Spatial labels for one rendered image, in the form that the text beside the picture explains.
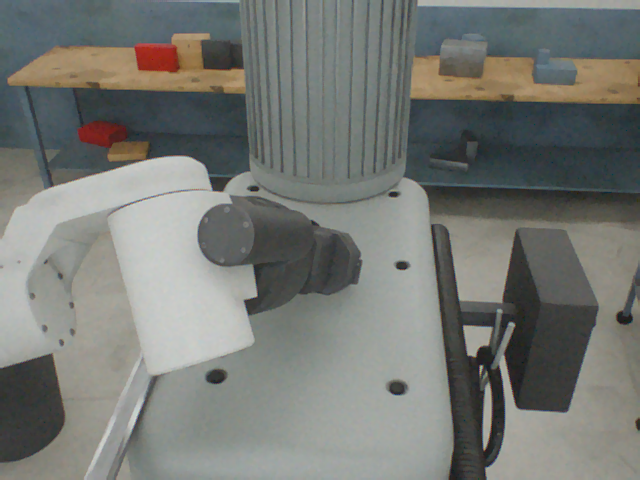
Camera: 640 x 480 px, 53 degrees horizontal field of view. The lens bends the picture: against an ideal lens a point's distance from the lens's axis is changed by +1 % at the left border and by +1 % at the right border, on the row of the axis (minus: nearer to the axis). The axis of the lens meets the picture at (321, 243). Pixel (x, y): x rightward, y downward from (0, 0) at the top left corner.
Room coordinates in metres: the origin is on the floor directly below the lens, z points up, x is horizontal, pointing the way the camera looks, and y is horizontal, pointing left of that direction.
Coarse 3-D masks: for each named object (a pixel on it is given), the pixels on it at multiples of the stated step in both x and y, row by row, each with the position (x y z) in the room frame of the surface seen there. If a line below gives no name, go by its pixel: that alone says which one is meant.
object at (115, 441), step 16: (144, 368) 0.38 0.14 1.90; (128, 384) 0.36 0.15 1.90; (144, 384) 0.36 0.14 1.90; (128, 400) 0.34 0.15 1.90; (144, 400) 0.35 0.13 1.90; (112, 416) 0.33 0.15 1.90; (128, 416) 0.33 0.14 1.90; (112, 432) 0.31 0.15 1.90; (128, 432) 0.31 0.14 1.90; (112, 448) 0.30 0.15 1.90; (96, 464) 0.29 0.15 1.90; (112, 464) 0.29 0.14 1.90
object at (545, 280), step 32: (512, 256) 0.86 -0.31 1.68; (544, 256) 0.79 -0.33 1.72; (576, 256) 0.79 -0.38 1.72; (512, 288) 0.82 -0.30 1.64; (544, 288) 0.71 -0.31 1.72; (576, 288) 0.71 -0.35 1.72; (544, 320) 0.68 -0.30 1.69; (576, 320) 0.68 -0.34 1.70; (512, 352) 0.75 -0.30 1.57; (544, 352) 0.68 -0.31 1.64; (576, 352) 0.68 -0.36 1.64; (512, 384) 0.72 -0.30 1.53; (544, 384) 0.68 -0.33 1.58; (576, 384) 0.68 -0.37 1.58
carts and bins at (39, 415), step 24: (624, 312) 2.68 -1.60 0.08; (48, 360) 1.98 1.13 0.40; (0, 384) 1.79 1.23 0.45; (24, 384) 1.84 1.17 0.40; (48, 384) 1.94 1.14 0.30; (0, 408) 1.78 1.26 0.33; (24, 408) 1.83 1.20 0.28; (48, 408) 1.91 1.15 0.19; (0, 432) 1.78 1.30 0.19; (24, 432) 1.82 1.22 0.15; (48, 432) 1.89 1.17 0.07; (0, 456) 1.78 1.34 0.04; (24, 456) 1.81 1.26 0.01
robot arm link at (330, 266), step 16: (288, 208) 0.43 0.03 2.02; (320, 240) 0.43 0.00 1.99; (336, 240) 0.46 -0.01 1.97; (352, 240) 0.47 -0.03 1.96; (304, 256) 0.39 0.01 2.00; (320, 256) 0.42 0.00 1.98; (336, 256) 0.45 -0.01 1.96; (352, 256) 0.45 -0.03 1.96; (304, 272) 0.39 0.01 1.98; (320, 272) 0.42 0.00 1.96; (336, 272) 0.44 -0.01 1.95; (352, 272) 0.44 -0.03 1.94; (288, 288) 0.37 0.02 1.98; (304, 288) 0.41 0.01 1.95; (320, 288) 0.43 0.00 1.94; (336, 288) 0.43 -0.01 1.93; (272, 304) 0.36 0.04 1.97
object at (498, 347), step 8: (496, 312) 0.75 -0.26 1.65; (496, 320) 0.75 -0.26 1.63; (496, 328) 0.75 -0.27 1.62; (512, 328) 0.72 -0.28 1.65; (496, 336) 0.76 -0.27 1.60; (504, 336) 0.72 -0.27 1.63; (488, 344) 0.81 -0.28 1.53; (496, 344) 0.76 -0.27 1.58; (504, 344) 0.72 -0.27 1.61; (496, 352) 0.81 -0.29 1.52; (496, 360) 0.73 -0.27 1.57; (480, 376) 0.79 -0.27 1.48; (480, 384) 0.78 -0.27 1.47
